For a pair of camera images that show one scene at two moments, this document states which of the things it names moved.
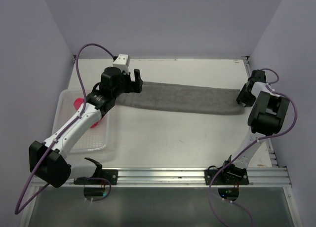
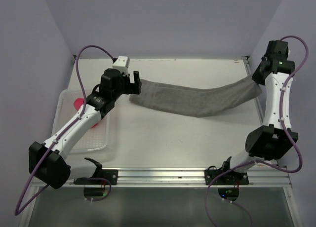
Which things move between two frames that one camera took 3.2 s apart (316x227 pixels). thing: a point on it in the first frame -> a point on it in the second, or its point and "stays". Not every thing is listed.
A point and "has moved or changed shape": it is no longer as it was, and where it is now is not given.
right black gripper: (241, 97) -> (256, 76)
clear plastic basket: (97, 140) stays
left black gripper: (133, 86) stays
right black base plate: (236, 175) stays
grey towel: (183, 97) has moved or changed shape
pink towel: (77, 102) stays
